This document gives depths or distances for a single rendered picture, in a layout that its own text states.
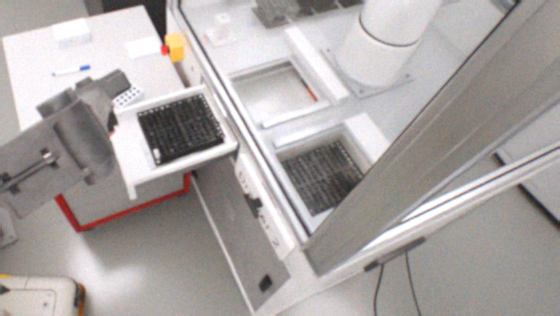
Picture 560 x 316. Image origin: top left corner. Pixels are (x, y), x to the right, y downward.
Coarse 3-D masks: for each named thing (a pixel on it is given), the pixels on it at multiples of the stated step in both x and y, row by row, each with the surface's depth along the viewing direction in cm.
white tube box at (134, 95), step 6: (132, 84) 140; (132, 90) 138; (138, 90) 138; (120, 96) 136; (126, 96) 136; (132, 96) 137; (138, 96) 138; (114, 102) 135; (120, 102) 135; (126, 102) 136; (132, 102) 137; (138, 102) 140; (114, 108) 133; (120, 108) 133
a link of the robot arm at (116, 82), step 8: (112, 72) 90; (120, 72) 89; (80, 80) 81; (88, 80) 80; (104, 80) 86; (112, 80) 87; (120, 80) 88; (128, 80) 89; (112, 88) 87; (120, 88) 88; (128, 88) 91; (112, 96) 87
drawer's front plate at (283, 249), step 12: (240, 156) 111; (240, 168) 114; (252, 168) 109; (240, 180) 117; (252, 180) 107; (252, 192) 110; (264, 192) 105; (264, 204) 104; (264, 216) 107; (276, 216) 102; (264, 228) 110; (276, 228) 101; (288, 240) 98; (276, 252) 107; (288, 252) 100
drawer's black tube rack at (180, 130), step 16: (192, 96) 125; (160, 112) 121; (176, 112) 121; (192, 112) 122; (208, 112) 126; (160, 128) 118; (176, 128) 118; (192, 128) 122; (208, 128) 119; (160, 144) 115; (176, 144) 115; (192, 144) 116; (208, 144) 119; (160, 160) 115
